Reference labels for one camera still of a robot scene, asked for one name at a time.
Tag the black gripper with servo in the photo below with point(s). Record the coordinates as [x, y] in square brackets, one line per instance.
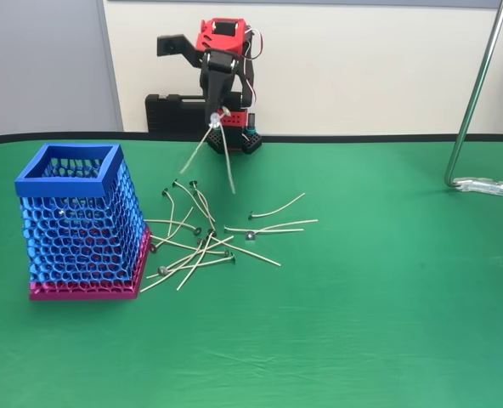
[218, 81]

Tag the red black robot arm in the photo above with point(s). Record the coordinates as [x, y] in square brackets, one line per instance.
[205, 40]

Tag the blue pink lattice basket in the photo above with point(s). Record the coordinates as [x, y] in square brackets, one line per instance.
[64, 187]

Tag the black plastic tool case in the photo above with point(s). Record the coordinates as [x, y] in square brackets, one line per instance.
[166, 115]

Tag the grey office partition panel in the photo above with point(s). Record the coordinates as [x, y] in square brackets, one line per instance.
[39, 64]

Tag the silver metal stand pole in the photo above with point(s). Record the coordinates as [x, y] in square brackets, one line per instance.
[472, 102]

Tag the green cloth with black edge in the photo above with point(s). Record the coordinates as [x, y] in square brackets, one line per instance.
[362, 319]

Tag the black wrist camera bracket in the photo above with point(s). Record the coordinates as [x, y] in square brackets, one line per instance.
[171, 44]

